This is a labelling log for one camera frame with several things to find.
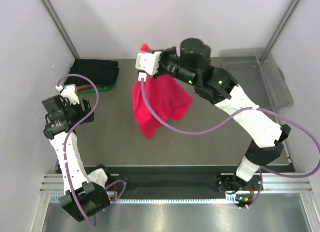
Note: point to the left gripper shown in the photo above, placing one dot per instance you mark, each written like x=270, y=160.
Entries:
x=78, y=106

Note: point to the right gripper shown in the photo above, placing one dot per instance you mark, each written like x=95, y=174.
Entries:
x=165, y=52

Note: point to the pink t shirt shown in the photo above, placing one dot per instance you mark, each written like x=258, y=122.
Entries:
x=167, y=98

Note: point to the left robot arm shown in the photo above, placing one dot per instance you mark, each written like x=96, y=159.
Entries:
x=84, y=193

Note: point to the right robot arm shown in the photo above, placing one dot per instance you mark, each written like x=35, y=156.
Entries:
x=191, y=63

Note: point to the folded red t shirt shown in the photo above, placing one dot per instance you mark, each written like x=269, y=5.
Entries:
x=86, y=90

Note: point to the folded green t shirt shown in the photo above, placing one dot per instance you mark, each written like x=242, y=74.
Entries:
x=101, y=88

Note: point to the folded black t shirt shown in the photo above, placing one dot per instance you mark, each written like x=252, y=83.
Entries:
x=101, y=72

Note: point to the clear plastic bin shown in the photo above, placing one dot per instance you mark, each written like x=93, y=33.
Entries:
x=264, y=82

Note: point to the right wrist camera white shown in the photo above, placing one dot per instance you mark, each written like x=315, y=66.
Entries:
x=147, y=63

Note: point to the aluminium frame rail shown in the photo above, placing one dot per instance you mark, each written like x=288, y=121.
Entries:
x=54, y=183

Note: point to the left corner frame post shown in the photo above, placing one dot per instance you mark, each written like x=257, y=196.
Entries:
x=60, y=27

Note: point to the corner frame post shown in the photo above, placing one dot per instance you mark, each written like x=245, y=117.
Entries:
x=60, y=27
x=293, y=5

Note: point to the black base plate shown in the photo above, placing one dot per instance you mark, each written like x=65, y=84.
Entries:
x=229, y=184

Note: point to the grey cable duct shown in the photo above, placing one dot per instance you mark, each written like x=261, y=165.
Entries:
x=229, y=199

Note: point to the right corner frame post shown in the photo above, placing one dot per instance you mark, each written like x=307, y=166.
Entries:
x=293, y=5

